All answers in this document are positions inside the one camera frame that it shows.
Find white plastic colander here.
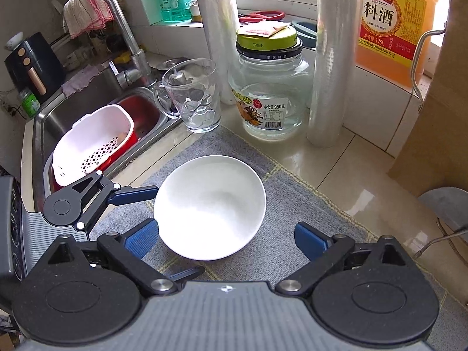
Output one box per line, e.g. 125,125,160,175
52,104,134,187

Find glass jar yellow lid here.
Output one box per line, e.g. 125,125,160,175
227,22,315,140

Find teal plastic container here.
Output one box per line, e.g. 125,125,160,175
290,20,319,49

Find steel faucet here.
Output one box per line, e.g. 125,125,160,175
93,0,154,90

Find black air fryer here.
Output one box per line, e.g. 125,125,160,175
4,32,66,105

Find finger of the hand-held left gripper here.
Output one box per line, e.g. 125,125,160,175
166,265,206,283
69,169,160,233

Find bamboo cutting board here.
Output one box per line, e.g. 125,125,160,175
388,22,468,198

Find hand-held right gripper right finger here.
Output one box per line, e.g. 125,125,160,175
274,221,422,297

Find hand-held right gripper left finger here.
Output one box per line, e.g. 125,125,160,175
35,217,180,297

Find pink dish cloth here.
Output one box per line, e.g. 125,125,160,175
63,0,115,39

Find white pink floral bowl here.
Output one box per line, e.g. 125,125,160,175
154,155,267,262

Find grey and teal dish mat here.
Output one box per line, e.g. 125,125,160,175
88,126,450,351

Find clear glass mug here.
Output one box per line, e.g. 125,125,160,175
153,58,222,134

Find red plastic basin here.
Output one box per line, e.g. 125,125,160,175
53,94,166,191

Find small pink sachet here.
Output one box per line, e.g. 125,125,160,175
239,22,289,39

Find red handled scissors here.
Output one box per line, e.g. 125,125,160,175
239,10,286,23

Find steel sink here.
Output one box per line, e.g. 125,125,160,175
20,58,183,213

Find small green lid jar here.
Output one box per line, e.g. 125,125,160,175
18,88,42,119

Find grey rag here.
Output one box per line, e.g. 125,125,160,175
61,64,106,99

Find orange cooking wine jug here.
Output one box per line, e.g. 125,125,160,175
354,0,439,88

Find metal wire rack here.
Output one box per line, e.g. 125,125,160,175
415,219,468,260

